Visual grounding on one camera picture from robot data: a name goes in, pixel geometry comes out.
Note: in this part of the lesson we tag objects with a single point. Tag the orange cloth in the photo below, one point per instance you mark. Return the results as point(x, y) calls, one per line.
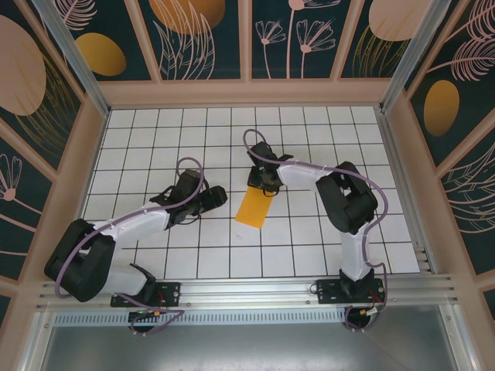
point(251, 210)

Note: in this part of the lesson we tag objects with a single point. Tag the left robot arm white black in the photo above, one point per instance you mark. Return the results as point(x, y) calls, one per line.
point(135, 228)

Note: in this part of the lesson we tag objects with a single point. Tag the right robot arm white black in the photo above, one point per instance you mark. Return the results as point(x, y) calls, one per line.
point(354, 255)

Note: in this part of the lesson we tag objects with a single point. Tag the white grid mat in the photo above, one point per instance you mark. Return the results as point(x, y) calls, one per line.
point(154, 127)

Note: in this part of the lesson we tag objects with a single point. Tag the grey metal panel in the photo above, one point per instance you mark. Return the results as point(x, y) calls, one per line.
point(247, 348)

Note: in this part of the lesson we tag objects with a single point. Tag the long aluminium mounting rail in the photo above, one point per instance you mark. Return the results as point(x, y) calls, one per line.
point(247, 291)

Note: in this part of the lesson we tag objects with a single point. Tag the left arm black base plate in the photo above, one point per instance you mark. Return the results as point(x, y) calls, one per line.
point(170, 290)

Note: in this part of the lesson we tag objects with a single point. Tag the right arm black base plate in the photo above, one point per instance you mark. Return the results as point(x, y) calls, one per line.
point(328, 291)

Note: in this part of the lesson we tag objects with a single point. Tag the aluminium side rail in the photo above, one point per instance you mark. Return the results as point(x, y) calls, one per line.
point(394, 154)

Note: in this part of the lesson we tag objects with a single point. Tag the aluminium frame post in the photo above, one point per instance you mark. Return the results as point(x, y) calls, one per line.
point(414, 58)
point(77, 62)

